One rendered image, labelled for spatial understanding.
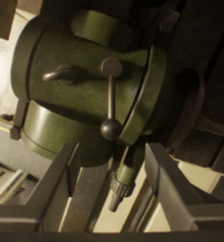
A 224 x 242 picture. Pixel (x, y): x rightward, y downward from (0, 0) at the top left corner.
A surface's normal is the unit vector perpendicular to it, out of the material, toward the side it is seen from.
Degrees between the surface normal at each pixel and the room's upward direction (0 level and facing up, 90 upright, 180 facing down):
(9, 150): 0
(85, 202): 0
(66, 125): 2
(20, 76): 19
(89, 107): 28
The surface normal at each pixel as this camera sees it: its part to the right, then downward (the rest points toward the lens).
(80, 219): 0.01, 0.25
